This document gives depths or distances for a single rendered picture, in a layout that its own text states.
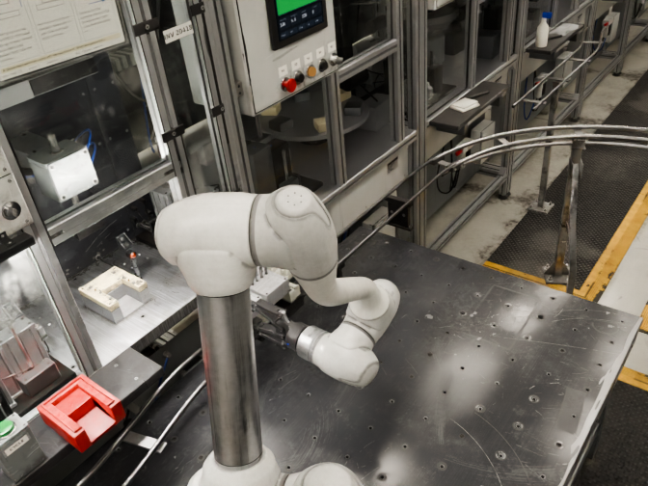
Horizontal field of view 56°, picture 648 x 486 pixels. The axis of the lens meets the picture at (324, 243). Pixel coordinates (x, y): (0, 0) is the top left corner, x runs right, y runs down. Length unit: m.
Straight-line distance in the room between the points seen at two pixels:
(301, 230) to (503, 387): 0.97
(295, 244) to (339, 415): 0.80
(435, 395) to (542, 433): 0.29
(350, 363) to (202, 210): 0.61
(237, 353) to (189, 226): 0.26
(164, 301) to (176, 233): 0.78
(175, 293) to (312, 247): 0.89
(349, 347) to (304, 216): 0.59
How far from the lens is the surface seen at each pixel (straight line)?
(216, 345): 1.16
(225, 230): 1.05
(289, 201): 1.01
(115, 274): 1.91
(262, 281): 1.80
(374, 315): 1.53
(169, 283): 1.92
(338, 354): 1.51
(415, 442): 1.67
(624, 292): 3.33
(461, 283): 2.14
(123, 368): 1.68
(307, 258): 1.06
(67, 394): 1.61
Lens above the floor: 2.01
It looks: 34 degrees down
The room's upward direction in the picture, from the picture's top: 6 degrees counter-clockwise
